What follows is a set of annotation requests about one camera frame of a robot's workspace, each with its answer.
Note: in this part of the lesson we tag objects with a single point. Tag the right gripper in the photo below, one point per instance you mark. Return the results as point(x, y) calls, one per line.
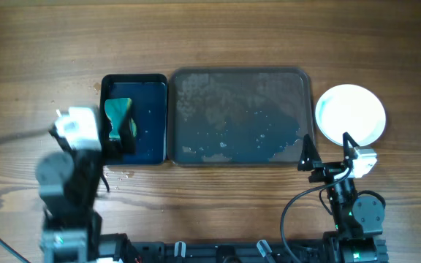
point(329, 173)

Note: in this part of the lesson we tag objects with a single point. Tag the green yellow sponge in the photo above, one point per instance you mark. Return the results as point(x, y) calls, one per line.
point(114, 105)

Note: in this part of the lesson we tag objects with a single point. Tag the white plate top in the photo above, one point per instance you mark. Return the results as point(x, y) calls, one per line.
point(352, 109)

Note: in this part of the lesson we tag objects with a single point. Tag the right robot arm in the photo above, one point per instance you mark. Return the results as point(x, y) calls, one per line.
point(358, 215)

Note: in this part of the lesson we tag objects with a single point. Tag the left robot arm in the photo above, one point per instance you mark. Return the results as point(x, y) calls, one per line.
point(68, 182)

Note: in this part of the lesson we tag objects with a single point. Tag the black water tray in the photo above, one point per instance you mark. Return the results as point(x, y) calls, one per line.
point(149, 96)

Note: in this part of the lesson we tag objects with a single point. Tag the brown serving tray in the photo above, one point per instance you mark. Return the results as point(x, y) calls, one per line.
point(238, 116)

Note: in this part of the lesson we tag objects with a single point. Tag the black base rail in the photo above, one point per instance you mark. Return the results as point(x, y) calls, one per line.
point(250, 252)

